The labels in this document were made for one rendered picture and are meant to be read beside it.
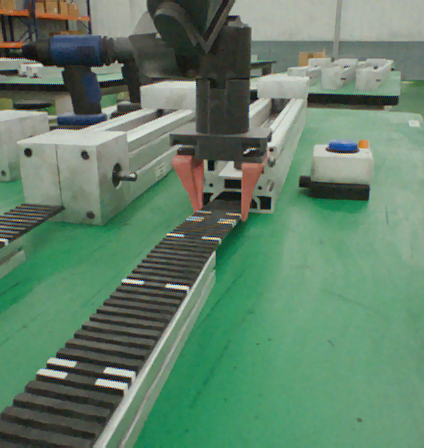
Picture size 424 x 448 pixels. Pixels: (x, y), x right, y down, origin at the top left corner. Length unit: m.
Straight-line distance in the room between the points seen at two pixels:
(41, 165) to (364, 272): 0.37
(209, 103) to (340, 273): 0.21
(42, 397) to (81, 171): 0.35
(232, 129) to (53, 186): 0.22
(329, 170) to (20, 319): 0.44
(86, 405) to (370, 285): 0.28
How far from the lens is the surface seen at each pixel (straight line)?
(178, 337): 0.33
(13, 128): 0.81
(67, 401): 0.26
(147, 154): 0.70
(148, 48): 0.54
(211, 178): 0.61
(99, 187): 0.56
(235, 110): 0.50
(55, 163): 0.58
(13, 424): 0.25
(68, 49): 1.01
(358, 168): 0.67
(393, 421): 0.31
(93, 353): 0.29
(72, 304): 0.41
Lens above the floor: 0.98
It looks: 21 degrees down
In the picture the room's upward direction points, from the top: straight up
